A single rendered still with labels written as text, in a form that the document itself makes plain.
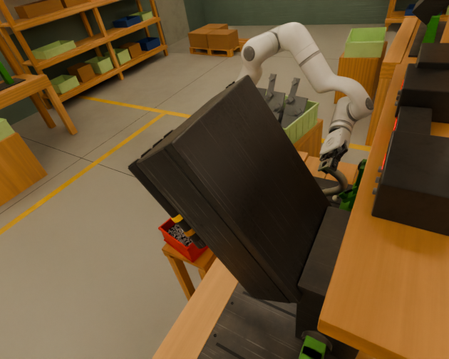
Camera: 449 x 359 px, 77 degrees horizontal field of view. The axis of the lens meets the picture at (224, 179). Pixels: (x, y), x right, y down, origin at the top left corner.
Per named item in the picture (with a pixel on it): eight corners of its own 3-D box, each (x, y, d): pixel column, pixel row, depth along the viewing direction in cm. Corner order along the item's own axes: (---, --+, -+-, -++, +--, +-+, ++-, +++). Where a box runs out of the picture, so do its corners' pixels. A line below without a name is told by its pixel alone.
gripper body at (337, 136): (323, 131, 112) (316, 154, 107) (343, 120, 103) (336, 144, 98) (336, 141, 114) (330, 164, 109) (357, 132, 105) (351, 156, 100)
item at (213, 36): (189, 53, 664) (185, 33, 635) (211, 43, 709) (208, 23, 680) (231, 57, 601) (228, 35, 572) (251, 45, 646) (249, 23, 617)
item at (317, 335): (299, 344, 75) (301, 333, 70) (303, 333, 77) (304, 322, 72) (328, 359, 71) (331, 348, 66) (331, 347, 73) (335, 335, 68)
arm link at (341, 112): (359, 129, 106) (339, 137, 114) (365, 103, 111) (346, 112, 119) (344, 116, 103) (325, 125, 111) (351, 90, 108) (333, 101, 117)
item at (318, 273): (293, 336, 93) (295, 284, 71) (318, 263, 112) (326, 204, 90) (352, 365, 85) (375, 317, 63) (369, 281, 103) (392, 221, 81)
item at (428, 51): (409, 89, 73) (417, 61, 69) (413, 68, 83) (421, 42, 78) (442, 91, 70) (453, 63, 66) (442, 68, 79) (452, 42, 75)
